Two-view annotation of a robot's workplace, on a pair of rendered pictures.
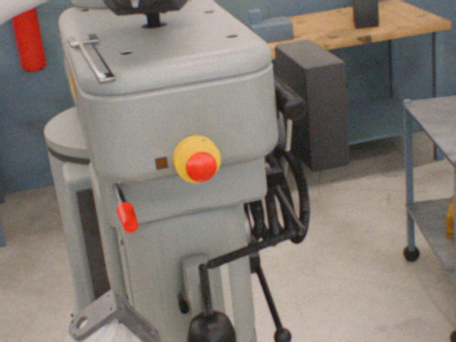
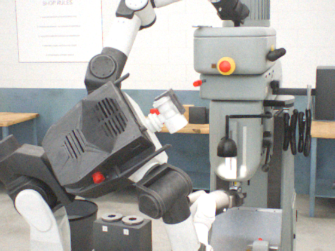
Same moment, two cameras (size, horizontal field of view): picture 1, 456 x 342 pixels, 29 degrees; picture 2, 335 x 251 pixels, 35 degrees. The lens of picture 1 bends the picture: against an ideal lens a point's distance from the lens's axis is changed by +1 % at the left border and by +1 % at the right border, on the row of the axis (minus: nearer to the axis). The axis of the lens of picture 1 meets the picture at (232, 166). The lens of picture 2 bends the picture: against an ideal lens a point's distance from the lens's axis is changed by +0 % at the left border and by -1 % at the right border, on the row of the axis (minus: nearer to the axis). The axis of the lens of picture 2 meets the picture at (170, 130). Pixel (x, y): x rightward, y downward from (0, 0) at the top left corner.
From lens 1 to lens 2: 0.96 m
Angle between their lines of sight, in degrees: 29
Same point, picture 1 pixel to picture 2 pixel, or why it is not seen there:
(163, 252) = (220, 116)
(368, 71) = not seen: outside the picture
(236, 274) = (250, 134)
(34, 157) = not seen: hidden behind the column
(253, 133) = (250, 60)
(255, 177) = (259, 88)
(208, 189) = (238, 89)
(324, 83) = (325, 77)
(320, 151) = (319, 110)
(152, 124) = (212, 49)
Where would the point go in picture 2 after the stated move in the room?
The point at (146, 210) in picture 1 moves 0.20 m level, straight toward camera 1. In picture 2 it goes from (213, 93) to (196, 100)
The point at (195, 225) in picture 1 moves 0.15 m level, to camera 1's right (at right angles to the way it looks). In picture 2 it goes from (235, 107) to (274, 110)
